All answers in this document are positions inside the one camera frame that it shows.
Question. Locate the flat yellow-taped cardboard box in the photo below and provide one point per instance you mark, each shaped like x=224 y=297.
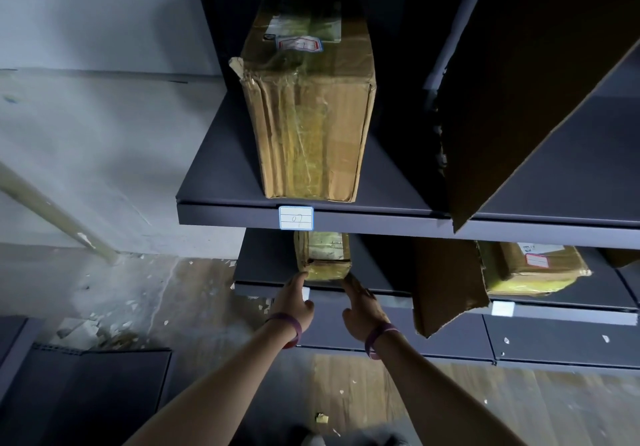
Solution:
x=530 y=270

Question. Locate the small yellow paper scrap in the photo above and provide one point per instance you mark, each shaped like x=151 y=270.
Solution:
x=321 y=418

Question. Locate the person's right forearm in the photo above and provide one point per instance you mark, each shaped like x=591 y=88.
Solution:
x=435 y=395

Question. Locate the purple wristband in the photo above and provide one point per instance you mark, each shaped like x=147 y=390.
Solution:
x=376 y=338
x=290 y=324

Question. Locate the person's left forearm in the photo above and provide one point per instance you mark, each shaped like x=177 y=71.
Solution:
x=225 y=390

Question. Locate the large taped cardboard box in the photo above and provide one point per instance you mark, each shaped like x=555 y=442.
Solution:
x=312 y=115

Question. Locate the dark grey metal shelving unit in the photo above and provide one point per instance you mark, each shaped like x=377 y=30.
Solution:
x=575 y=170

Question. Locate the small taped cardboard box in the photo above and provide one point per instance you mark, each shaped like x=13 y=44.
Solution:
x=324 y=255

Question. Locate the blue-bordered white shelf label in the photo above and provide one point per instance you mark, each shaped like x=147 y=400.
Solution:
x=296 y=218

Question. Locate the person's right fingers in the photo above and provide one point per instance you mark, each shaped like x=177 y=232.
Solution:
x=354 y=288

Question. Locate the pile of plaster debris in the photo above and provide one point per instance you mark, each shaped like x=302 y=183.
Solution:
x=95 y=333

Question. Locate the plain white shelf label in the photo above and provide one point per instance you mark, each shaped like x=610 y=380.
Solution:
x=503 y=308

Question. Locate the person's left hand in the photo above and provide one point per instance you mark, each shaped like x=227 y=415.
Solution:
x=292 y=305

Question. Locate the person's left fingers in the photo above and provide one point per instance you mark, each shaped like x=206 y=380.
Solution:
x=297 y=283

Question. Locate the beige slanted pipe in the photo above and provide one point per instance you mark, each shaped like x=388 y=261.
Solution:
x=55 y=213

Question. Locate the large dark cardboard sheet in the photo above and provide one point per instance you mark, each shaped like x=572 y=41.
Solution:
x=520 y=75

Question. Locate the torn brown cardboard sheet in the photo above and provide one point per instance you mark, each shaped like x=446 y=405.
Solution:
x=445 y=285

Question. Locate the purple right wristband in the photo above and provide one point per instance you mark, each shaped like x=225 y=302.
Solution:
x=376 y=338

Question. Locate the dark metal panel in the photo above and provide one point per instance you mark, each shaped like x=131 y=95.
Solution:
x=85 y=395

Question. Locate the purple left wristband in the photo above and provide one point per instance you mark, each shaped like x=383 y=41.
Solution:
x=290 y=324

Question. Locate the person's right hand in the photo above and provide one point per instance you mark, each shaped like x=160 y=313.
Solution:
x=362 y=313

